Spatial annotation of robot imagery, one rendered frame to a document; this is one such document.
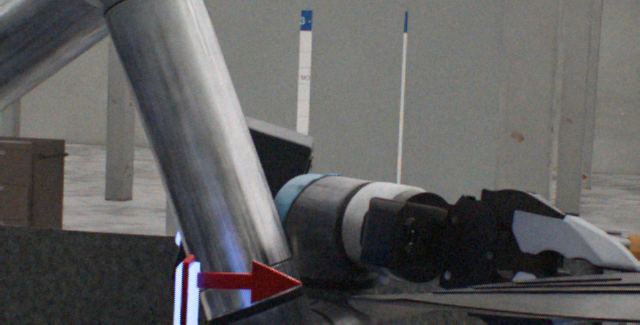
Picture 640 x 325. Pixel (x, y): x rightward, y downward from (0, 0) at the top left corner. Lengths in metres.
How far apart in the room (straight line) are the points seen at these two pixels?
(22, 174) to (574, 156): 5.63
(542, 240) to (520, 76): 4.17
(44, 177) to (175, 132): 6.66
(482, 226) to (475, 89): 5.88
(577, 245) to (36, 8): 0.53
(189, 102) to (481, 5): 5.90
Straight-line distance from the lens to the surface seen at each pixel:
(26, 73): 1.00
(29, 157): 7.26
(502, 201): 0.71
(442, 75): 6.63
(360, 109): 6.73
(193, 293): 0.57
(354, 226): 0.81
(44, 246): 2.52
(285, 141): 1.13
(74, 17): 0.96
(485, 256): 0.71
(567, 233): 0.68
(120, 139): 11.90
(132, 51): 0.77
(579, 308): 0.52
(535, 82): 4.84
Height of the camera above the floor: 1.28
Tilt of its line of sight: 3 degrees down
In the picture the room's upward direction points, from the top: 2 degrees clockwise
